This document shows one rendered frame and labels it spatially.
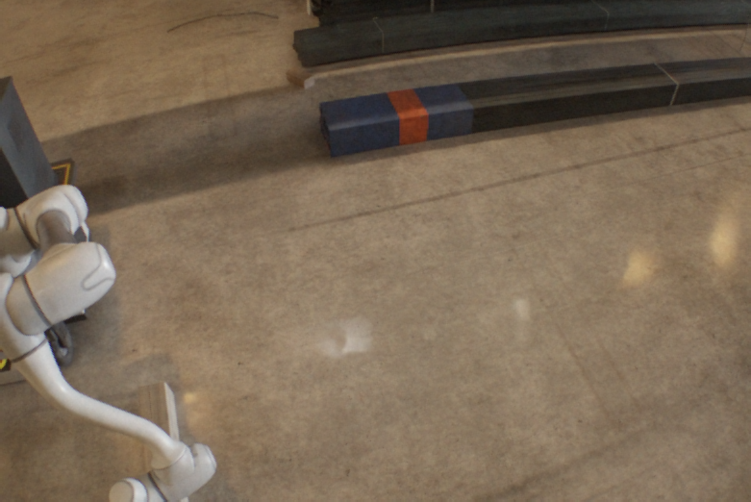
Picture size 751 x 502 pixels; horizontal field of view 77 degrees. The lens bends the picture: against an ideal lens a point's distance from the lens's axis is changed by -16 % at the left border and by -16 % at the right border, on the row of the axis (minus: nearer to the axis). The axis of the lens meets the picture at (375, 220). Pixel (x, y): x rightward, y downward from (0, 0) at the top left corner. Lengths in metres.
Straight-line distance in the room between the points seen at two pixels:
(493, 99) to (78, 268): 2.19
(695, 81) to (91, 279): 3.34
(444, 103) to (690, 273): 1.42
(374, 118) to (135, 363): 1.52
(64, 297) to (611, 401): 1.72
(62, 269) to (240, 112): 2.00
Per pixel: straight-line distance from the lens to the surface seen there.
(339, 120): 2.65
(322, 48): 3.34
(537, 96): 2.97
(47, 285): 1.27
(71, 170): 2.52
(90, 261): 1.27
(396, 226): 2.36
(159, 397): 1.92
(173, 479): 1.44
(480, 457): 1.85
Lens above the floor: 1.72
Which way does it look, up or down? 46 degrees down
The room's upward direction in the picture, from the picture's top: straight up
